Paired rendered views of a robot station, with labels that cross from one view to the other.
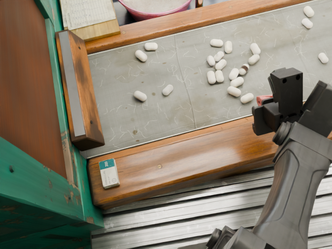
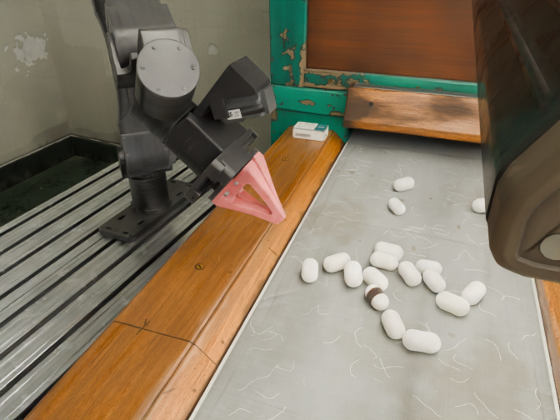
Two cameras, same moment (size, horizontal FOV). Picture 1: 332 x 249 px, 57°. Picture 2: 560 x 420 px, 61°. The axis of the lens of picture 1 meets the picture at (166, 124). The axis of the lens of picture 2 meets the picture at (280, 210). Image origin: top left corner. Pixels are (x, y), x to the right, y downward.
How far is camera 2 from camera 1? 89 cm
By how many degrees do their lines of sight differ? 72
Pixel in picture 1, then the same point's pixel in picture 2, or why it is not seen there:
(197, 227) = (199, 208)
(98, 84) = (451, 170)
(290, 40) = not seen: outside the picture
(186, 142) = (295, 182)
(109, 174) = (307, 126)
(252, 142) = (228, 227)
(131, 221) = not seen: hidden behind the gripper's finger
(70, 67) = (455, 94)
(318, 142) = (134, 18)
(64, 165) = (327, 67)
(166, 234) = not seen: hidden behind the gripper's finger
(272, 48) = (409, 387)
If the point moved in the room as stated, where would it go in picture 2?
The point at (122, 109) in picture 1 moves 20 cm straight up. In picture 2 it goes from (394, 173) to (411, 53)
